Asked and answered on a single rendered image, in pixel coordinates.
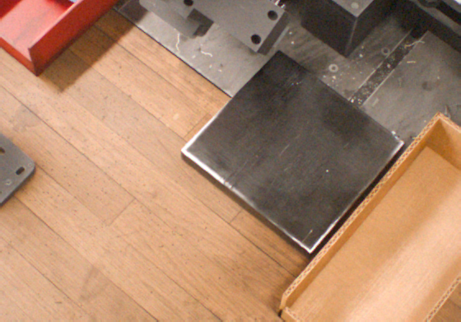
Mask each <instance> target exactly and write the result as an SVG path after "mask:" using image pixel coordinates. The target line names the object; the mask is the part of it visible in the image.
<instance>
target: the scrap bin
mask: <svg viewBox="0 0 461 322"><path fill-rule="evenodd" d="M119 1H120V0H77V1H76V2H73V1H71V0H0V47H1V48H3V49H4V50H5V51H7V52H8V53H9V54H10V55H11V56H12V57H13V58H15V59H16V60H17V61H18V62H19V63H20V64H22V65H23V66H25V67H26V68H27V69H28V70H30V71H31V72H32V73H33V74H34V75H35V76H39V75H40V74H42V73H43V71H44V70H45V69H46V68H47V67H48V66H49V65H51V64H52V63H53V62H54V60H55V59H57V58H58V57H60V56H61V55H62V54H63V53H64V52H65V51H66V49H67V48H69V47H70V46H71V45H72V44H73V43H74V42H76V41H77V40H78V39H79V38H80V37H81V36H82V35H83V34H84V33H85V32H86V31H87V30H89V29H90V28H91V27H92V26H93V25H94V24H95V23H96V22H97V21H98V20H99V19H100V18H101V17H102V16H103V15H104V14H105V13H107V11H109V10H110V9H111V8H112V7H113V6H114V5H116V4H117V3H118V2H119Z"/></svg>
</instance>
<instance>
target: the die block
mask: <svg viewBox="0 0 461 322"><path fill-rule="evenodd" d="M395 6H396V0H376V1H375V2H374V3H373V5H372V6H371V7H369V8H368V9H367V11H366V12H365V14H364V15H363V16H361V17H360V18H359V19H358V20H357V21H353V20H352V19H351V18H350V17H348V16H346V15H345V14H343V13H342V12H340V11H339V10H338V9H336V8H335V7H333V6H332V5H330V4H329V3H328V2H326V1H325V0H305V5H304V9H303V12H304V14H303V18H302V23H301V26H302V27H303V28H306V29H307V31H309V32H310V33H311V34H313V35H315V36H316V37H317V38H319V39H320V40H322V41H323V42H324V43H325V44H326V45H329V46H330V47H332V48H333V49H335V50H336V51H338V53H339V54H341V55H342V56H343V57H344V58H348V57H349V56H350V55H351V53H352V52H353V51H354V50H355V49H356V48H357V47H358V46H359V45H360V44H361V42H362V41H363V40H364V39H365V38H366V37H367V36H368V35H369V33H370V32H371V31H373V30H374V29H375V27H376V26H377V25H378V24H379V23H380V22H381V21H382V20H383V19H384V18H385V17H386V15H387V14H388V13H389V12H391V11H392V10H393V8H394V7H395Z"/></svg>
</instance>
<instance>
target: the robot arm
mask: <svg viewBox="0 0 461 322"><path fill-rule="evenodd" d="M139 2H140V4H141V5H143V6H144V7H145V8H146V9H147V10H148V11H150V12H151V13H153V14H155V15H157V16H158V17H159V18H160V19H162V20H163V21H164V22H165V23H166V24H169V25H170V26H172V27H173V28H174V29H175V30H177V31H178V32H179V33H180V34H181V35H184V36H186V37H189V38H190V39H194V38H196V37H197V36H199V37H203V36H204V35H205V34H206V33H207V31H208V30H209V29H210V27H211V26H212V24H213V22H215V23H217V24H218V25H219V26H220V27H222V28H223V29H224V30H225V31H227V32H228V33H229V34H232V35H233V36H234V37H236V38H237V39H238V40H240V41H242V42H243V43H244V44H245V45H246V46H248V47H249V48H251V49H253V50H254V51H256V52H257V53H260V54H262V55H265V56H266V55H267V53H268V51H269V50H270V49H271V48H272V47H274V48H276V47H277V46H278V43H279V42H280V40H281V39H282V38H283V36H284V35H285V34H286V33H287V31H288V30H289V28H290V27H289V26H288V24H289V23H290V21H291V18H292V17H293V15H291V14H289V13H288V12H286V11H285V10H283V9H282V8H280V7H279V6H278V5H276V4H275V3H273V2H272V1H271V0H139ZM0 148H1V149H2V151H3V152H5V153H4V154H0V208H1V207H2V206H3V205H5V203H6V202H7V201H8V200H10V199H11V198H12V196H13V195H14V194H15V193H16V192H17V191H18V190H19V189H20V188H21V187H22V186H23V185H25V184H26V183H27V182H28V180H29V179H30V178H31V177H32V176H33V175H35V173H36V165H35V162H34V161H33V160H32V159H31V158H30V157H28V156H27V154H26V153H24V152H23V151H22V150H21V149H20V148H19V147H18V146H16V145H15V144H14V143H13V142H11V140H10V139H9V138H8V137H6V136H5V135H4V134H3V133H1V132H0ZM22 171H23V172H22ZM21 172H22V173H21ZM20 173H21V174H20ZM19 174H20V175H19Z"/></svg>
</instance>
